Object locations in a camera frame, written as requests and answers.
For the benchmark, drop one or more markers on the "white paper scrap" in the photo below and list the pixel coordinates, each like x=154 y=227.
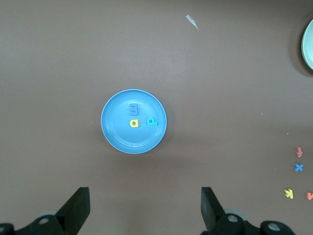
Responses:
x=192 y=21

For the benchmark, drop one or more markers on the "pale green round plate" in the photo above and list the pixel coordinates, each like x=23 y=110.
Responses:
x=308 y=44

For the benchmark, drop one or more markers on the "yellow foam letter k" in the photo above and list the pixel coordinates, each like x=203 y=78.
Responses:
x=291 y=194

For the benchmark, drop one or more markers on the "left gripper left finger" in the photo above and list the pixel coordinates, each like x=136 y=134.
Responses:
x=73 y=210

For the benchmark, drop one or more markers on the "orange foam letter v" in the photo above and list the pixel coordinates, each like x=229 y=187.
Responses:
x=308 y=195

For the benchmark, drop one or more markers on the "red foam letter f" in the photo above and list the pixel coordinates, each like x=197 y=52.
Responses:
x=298 y=152

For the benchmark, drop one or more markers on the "blue foam letter x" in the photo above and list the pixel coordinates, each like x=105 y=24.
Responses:
x=298 y=167

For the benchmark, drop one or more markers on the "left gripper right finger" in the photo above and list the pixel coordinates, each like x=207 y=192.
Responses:
x=212 y=213

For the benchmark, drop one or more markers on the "brown table cover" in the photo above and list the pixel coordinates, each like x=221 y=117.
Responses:
x=49 y=73

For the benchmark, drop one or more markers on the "blue foam letter m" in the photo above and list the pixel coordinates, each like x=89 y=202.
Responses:
x=137 y=110

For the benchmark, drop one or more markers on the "blue round plate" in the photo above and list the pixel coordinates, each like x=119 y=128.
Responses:
x=122 y=139

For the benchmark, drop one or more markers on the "teal foam letter p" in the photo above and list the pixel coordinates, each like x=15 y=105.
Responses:
x=155 y=123

